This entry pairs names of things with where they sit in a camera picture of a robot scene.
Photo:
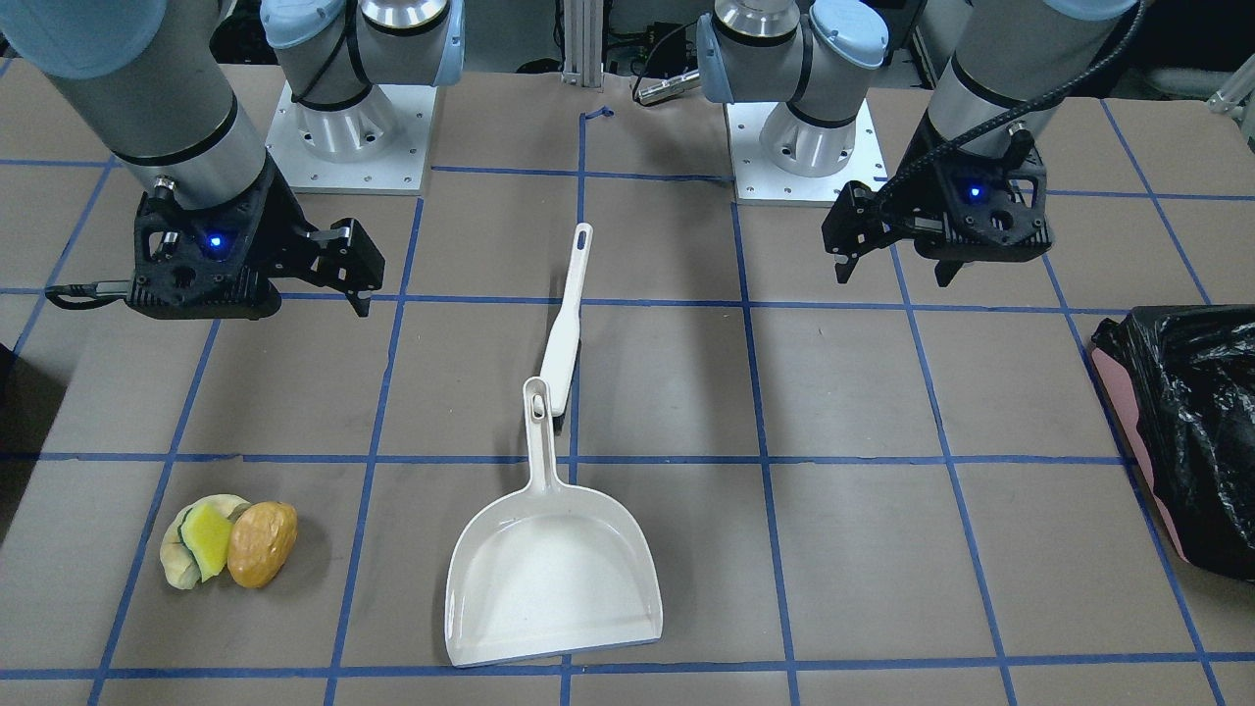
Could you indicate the black lined bin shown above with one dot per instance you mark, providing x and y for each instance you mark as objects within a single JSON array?
[{"x": 1181, "y": 383}]

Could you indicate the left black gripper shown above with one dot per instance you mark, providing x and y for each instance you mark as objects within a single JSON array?
[{"x": 910, "y": 181}]

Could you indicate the white dustpan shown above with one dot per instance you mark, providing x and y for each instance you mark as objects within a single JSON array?
[{"x": 549, "y": 569}]

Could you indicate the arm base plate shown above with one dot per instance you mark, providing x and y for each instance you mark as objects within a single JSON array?
[
  {"x": 779, "y": 160},
  {"x": 379, "y": 146}
]

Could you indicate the brown potato trash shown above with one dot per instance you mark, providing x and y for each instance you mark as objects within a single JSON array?
[{"x": 260, "y": 543}]

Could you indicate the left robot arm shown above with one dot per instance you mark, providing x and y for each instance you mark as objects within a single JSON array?
[{"x": 1013, "y": 65}]

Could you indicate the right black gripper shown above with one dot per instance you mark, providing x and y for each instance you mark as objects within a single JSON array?
[{"x": 281, "y": 227}]

